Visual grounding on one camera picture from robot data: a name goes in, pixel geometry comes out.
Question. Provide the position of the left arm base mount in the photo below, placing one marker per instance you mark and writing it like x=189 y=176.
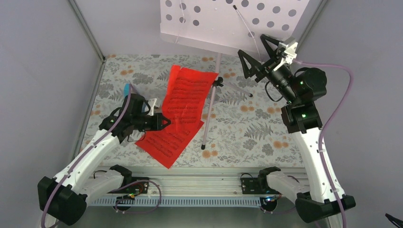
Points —
x=138 y=185

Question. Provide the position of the floral table mat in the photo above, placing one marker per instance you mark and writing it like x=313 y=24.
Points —
x=245 y=130

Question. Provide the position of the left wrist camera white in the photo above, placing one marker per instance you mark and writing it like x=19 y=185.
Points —
x=151 y=104

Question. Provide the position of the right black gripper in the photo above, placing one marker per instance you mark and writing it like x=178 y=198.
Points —
x=255 y=66

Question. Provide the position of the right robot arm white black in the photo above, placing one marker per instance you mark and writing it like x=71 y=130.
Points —
x=324 y=197

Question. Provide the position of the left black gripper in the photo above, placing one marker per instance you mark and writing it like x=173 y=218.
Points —
x=155 y=126

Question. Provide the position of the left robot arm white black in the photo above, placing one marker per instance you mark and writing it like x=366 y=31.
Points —
x=67 y=195

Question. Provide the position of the aluminium rail base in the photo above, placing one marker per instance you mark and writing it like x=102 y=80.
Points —
x=190 y=187

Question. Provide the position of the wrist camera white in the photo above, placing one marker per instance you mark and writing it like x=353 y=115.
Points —
x=285 y=53
x=151 y=104

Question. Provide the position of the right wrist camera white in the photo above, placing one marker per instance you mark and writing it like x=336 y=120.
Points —
x=285 y=53

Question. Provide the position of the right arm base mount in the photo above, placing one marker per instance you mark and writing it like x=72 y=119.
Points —
x=256 y=185

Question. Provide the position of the red sheet music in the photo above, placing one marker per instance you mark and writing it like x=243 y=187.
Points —
x=186 y=93
x=166 y=145

